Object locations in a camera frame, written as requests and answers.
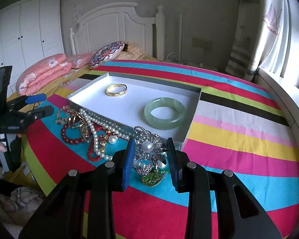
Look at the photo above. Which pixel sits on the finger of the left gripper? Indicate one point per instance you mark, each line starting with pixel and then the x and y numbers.
pixel 22 101
pixel 39 113

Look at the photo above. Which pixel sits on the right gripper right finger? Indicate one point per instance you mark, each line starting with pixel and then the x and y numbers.
pixel 239 214

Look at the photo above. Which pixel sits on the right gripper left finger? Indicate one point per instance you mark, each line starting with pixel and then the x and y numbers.
pixel 61 214

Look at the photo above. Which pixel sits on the gold bangle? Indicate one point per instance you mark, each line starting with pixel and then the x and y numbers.
pixel 116 90

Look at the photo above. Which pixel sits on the green gold pendant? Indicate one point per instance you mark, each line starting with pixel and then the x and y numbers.
pixel 153 178

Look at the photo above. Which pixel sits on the silver rhinestone brooch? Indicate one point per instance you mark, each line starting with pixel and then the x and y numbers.
pixel 150 155

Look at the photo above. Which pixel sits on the green jade bangle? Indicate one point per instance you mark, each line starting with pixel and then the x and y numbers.
pixel 164 113

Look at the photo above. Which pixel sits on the gold flower brooch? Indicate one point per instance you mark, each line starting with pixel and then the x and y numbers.
pixel 77 120

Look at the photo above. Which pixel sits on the pink folded quilt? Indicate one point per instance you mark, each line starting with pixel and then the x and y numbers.
pixel 47 70

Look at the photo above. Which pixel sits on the white wardrobe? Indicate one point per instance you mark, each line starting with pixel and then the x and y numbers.
pixel 30 30

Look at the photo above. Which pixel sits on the loose pearl earring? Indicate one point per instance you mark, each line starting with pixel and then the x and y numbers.
pixel 112 139

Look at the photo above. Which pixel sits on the grey shallow cardboard box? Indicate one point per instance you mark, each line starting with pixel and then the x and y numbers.
pixel 127 111

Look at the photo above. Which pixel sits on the round patterned cushion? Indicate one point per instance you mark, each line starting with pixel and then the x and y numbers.
pixel 106 54

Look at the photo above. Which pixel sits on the beige pillow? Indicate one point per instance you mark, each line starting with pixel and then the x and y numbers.
pixel 132 51

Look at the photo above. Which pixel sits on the white wooden headboard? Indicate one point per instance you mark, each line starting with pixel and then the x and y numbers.
pixel 119 21

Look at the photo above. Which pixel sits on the white nightstand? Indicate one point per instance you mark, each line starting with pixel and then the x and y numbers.
pixel 196 65

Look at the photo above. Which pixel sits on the striped curtain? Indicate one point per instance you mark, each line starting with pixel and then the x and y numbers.
pixel 262 38

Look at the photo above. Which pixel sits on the wall socket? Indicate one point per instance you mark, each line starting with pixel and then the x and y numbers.
pixel 201 43

